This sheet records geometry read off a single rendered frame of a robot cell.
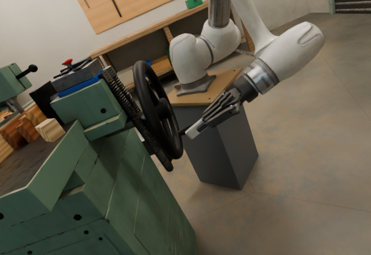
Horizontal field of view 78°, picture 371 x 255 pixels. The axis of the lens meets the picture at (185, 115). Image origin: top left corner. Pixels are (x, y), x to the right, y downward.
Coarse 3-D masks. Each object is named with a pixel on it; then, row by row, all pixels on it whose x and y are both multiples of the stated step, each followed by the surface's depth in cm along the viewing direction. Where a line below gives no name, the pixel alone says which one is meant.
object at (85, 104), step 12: (96, 84) 52; (72, 96) 53; (84, 96) 53; (96, 96) 53; (108, 96) 53; (60, 108) 54; (72, 108) 54; (84, 108) 54; (96, 108) 54; (108, 108) 55; (120, 108) 58; (72, 120) 55; (84, 120) 56; (96, 120) 56
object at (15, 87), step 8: (16, 64) 59; (0, 72) 53; (8, 72) 55; (16, 72) 57; (0, 80) 54; (8, 80) 54; (16, 80) 57; (24, 80) 59; (0, 88) 55; (8, 88) 55; (16, 88) 55; (24, 88) 58; (0, 96) 55; (8, 96) 55
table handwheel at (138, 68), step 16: (144, 64) 59; (144, 80) 52; (144, 96) 50; (160, 96) 75; (144, 112) 50; (160, 112) 61; (128, 128) 64; (160, 128) 51; (176, 128) 74; (160, 144) 52; (176, 144) 68
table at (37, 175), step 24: (120, 120) 55; (24, 144) 54; (48, 144) 48; (72, 144) 49; (0, 168) 46; (24, 168) 41; (48, 168) 40; (72, 168) 46; (0, 192) 37; (24, 192) 35; (48, 192) 38; (0, 216) 36; (24, 216) 37
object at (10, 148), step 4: (0, 136) 52; (0, 140) 51; (4, 140) 52; (0, 144) 50; (4, 144) 51; (8, 144) 52; (0, 148) 50; (4, 148) 51; (8, 148) 52; (12, 148) 53; (0, 152) 50; (4, 152) 51; (8, 152) 52; (0, 156) 49; (4, 156) 50; (0, 160) 49
